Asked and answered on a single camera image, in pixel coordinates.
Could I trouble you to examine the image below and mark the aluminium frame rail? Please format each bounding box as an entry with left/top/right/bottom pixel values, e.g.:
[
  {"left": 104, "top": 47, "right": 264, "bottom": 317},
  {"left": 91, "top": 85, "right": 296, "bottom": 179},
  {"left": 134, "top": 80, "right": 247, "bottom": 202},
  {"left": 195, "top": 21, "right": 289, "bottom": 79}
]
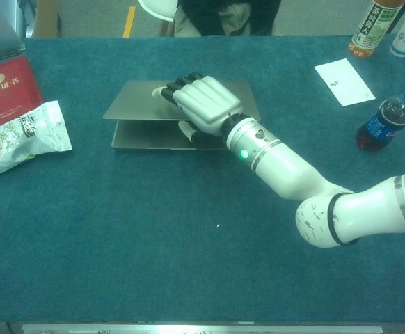
[{"left": 21, "top": 323, "right": 384, "bottom": 334}]

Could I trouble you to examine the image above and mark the white paper card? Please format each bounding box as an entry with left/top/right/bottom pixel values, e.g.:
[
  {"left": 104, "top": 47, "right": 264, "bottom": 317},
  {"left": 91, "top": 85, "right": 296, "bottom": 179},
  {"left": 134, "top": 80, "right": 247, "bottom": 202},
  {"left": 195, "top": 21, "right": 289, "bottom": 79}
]
[{"left": 314, "top": 58, "right": 376, "bottom": 107}]

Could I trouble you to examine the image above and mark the silver laptop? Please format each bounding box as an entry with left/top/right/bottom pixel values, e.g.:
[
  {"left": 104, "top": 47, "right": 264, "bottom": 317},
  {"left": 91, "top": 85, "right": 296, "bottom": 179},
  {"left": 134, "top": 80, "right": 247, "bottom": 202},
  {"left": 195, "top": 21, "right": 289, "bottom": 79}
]
[{"left": 102, "top": 79, "right": 262, "bottom": 152}]

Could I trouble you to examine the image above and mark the white chair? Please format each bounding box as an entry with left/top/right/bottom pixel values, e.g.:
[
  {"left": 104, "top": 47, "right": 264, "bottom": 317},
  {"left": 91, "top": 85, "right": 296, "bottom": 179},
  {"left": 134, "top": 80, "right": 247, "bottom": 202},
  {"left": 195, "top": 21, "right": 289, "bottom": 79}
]
[{"left": 138, "top": 0, "right": 176, "bottom": 36}]

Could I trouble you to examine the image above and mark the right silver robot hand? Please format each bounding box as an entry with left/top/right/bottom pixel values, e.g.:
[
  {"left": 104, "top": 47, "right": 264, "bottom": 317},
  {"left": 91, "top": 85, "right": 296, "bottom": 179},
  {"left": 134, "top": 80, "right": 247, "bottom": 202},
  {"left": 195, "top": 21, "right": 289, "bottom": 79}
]
[{"left": 152, "top": 72, "right": 243, "bottom": 143}]

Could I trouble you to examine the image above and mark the white peanut snack bag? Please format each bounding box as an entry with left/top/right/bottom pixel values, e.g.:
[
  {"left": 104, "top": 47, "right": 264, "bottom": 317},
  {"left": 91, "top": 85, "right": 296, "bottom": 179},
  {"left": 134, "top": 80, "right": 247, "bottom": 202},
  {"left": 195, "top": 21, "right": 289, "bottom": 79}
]
[{"left": 0, "top": 100, "right": 74, "bottom": 184}]

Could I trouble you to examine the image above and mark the brown cardboard box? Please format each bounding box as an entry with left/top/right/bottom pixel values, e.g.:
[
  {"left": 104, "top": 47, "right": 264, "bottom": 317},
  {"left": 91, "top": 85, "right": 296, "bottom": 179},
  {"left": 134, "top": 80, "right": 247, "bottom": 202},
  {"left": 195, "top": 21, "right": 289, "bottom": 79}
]
[{"left": 31, "top": 0, "right": 63, "bottom": 39}]

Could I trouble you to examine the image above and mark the seated person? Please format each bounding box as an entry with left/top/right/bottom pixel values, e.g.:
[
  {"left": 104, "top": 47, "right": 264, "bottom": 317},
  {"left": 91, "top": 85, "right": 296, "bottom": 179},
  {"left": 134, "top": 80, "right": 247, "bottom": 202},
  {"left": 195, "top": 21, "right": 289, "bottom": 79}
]
[{"left": 173, "top": 0, "right": 282, "bottom": 38}]

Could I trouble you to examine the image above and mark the red certificate book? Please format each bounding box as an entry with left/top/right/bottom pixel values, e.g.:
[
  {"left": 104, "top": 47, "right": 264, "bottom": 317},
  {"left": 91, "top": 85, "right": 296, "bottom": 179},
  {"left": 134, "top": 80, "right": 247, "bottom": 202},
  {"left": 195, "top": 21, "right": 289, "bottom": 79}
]
[{"left": 0, "top": 56, "right": 45, "bottom": 134}]

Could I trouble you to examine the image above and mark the tea bottle green label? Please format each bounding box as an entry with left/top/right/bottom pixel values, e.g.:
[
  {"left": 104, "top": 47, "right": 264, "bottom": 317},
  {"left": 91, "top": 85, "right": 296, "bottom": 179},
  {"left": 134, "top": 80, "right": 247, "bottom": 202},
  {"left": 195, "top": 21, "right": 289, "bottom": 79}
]
[{"left": 348, "top": 0, "right": 405, "bottom": 58}]

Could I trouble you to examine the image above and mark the yellow floor tape strip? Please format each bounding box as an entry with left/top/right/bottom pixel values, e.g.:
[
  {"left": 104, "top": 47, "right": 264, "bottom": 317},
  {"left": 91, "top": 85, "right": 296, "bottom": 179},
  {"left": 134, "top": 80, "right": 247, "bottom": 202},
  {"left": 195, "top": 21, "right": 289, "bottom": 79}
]
[{"left": 122, "top": 6, "right": 137, "bottom": 39}]

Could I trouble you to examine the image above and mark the blue table cloth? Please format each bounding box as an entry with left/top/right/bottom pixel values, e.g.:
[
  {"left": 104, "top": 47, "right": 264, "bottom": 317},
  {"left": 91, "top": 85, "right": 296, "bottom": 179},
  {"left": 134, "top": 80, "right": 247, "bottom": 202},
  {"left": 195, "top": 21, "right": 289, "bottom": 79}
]
[{"left": 0, "top": 33, "right": 405, "bottom": 324}]

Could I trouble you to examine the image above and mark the cola bottle blue label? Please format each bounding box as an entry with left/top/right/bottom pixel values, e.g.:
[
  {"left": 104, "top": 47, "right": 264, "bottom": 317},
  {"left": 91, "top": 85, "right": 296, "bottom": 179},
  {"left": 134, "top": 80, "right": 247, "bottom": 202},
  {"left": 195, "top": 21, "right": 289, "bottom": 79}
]
[{"left": 356, "top": 83, "right": 405, "bottom": 153}]

